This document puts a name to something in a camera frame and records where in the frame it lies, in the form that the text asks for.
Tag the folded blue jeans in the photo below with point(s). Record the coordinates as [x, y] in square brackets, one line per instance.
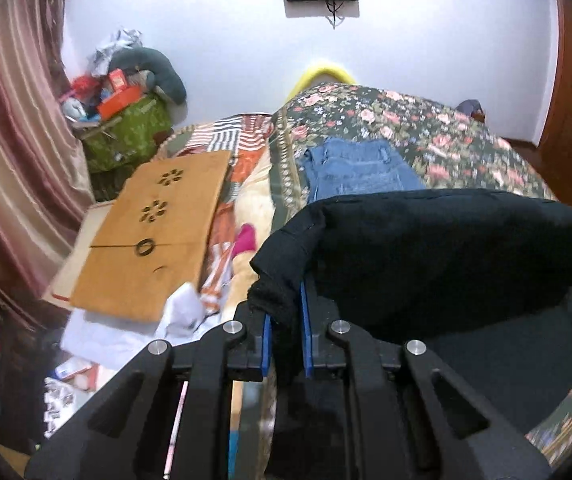
[340, 167]

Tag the white cloth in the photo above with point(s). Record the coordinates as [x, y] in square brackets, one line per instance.
[112, 342]

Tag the striped pink curtain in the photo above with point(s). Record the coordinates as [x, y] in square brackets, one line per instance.
[44, 182]

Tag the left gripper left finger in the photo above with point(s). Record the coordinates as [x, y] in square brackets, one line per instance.
[249, 353]

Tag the wooden lap desk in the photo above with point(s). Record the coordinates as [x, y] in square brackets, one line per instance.
[154, 237]

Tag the grey neck pillow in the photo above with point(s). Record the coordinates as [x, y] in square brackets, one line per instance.
[160, 74]

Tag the yellow pillow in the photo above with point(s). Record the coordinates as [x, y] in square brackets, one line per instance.
[319, 74]

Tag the green cloth covered table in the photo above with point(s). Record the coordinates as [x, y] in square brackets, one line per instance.
[128, 137]

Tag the floral bedspread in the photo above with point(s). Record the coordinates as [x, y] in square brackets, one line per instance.
[391, 140]

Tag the orange box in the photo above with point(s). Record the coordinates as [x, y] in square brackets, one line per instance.
[118, 101]

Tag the black pants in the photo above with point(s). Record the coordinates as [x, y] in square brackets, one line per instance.
[418, 335]

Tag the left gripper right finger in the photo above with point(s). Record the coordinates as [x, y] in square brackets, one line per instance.
[322, 357]

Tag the purple backpack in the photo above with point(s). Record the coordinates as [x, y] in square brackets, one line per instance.
[473, 109]

